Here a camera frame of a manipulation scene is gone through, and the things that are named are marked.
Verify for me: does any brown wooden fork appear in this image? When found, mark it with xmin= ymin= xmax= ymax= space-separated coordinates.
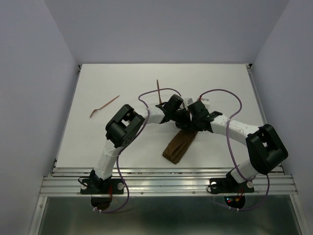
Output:
xmin=89 ymin=95 xmax=120 ymax=118

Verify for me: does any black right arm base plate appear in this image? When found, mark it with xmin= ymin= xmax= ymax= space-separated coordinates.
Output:
xmin=206 ymin=178 xmax=254 ymax=194

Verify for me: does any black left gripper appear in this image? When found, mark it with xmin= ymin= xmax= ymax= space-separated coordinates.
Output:
xmin=171 ymin=108 xmax=191 ymax=131

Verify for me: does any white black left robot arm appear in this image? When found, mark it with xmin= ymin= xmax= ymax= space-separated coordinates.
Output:
xmin=89 ymin=94 xmax=193 ymax=193

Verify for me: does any aluminium rail frame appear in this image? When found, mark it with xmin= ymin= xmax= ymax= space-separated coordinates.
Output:
xmin=30 ymin=64 xmax=306 ymax=235

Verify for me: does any brown wooden knife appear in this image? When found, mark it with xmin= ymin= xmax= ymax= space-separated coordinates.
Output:
xmin=156 ymin=79 xmax=162 ymax=104

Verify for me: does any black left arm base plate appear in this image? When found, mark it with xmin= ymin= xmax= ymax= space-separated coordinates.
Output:
xmin=78 ymin=178 xmax=124 ymax=195

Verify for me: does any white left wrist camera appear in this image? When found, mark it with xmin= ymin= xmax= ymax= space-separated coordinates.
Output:
xmin=183 ymin=98 xmax=193 ymax=107

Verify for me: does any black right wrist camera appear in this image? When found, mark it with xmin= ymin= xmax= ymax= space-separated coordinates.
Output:
xmin=188 ymin=100 xmax=209 ymax=118

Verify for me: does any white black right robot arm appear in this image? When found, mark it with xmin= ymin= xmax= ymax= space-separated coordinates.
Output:
xmin=188 ymin=101 xmax=289 ymax=191

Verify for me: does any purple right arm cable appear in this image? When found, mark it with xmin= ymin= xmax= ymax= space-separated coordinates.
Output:
xmin=198 ymin=89 xmax=271 ymax=212

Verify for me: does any brown cloth napkin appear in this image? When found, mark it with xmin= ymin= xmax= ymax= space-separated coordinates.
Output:
xmin=162 ymin=130 xmax=198 ymax=164

